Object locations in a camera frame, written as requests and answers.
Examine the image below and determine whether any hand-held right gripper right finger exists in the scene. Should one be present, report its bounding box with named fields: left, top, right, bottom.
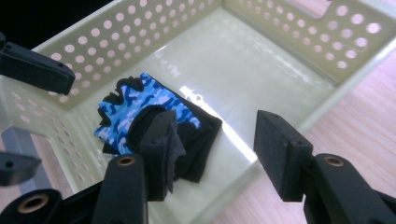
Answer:
left=252, top=109, right=315, bottom=203

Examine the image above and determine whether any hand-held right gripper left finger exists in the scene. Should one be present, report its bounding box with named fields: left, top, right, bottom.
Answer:
left=138, top=109, right=187, bottom=203

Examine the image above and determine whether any blue camouflage glove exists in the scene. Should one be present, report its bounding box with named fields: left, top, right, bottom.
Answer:
left=93, top=72, right=224, bottom=184

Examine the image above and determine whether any pale green perforated plastic basket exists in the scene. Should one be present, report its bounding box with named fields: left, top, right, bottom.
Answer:
left=0, top=0, right=396, bottom=224

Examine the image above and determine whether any grey metal bar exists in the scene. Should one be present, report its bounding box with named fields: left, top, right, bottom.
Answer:
left=1, top=125, right=52, bottom=190

